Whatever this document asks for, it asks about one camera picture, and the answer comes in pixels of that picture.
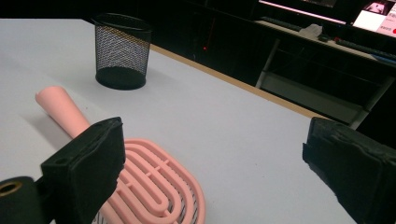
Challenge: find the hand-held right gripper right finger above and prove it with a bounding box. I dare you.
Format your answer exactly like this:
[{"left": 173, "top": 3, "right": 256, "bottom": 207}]
[{"left": 302, "top": 116, "right": 396, "bottom": 224}]

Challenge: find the computer monitor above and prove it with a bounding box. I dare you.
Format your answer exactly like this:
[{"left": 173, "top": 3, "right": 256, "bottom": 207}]
[
  {"left": 352, "top": 0, "right": 396, "bottom": 39},
  {"left": 258, "top": 0, "right": 348, "bottom": 26}
]

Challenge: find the white metal frame desk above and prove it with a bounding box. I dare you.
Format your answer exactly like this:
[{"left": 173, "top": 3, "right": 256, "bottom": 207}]
[{"left": 254, "top": 19, "right": 396, "bottom": 130}]

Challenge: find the dark keyboard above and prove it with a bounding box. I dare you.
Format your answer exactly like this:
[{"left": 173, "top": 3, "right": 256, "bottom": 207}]
[
  {"left": 260, "top": 16, "right": 304, "bottom": 33},
  {"left": 334, "top": 36, "right": 396, "bottom": 61}
]

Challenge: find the black mesh pen holder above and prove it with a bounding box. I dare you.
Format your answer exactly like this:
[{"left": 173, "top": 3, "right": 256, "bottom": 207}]
[{"left": 92, "top": 12, "right": 153, "bottom": 91}]

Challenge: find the pink hairbrush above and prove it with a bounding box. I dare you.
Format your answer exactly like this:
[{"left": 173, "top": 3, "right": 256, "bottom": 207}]
[{"left": 35, "top": 86, "right": 206, "bottom": 224}]

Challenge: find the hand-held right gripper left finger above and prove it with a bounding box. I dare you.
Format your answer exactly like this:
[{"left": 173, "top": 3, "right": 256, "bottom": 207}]
[{"left": 40, "top": 116, "right": 127, "bottom": 224}]

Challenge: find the crumpled white tissue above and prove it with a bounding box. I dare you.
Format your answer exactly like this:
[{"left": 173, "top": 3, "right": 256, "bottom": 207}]
[{"left": 298, "top": 23, "right": 325, "bottom": 40}]

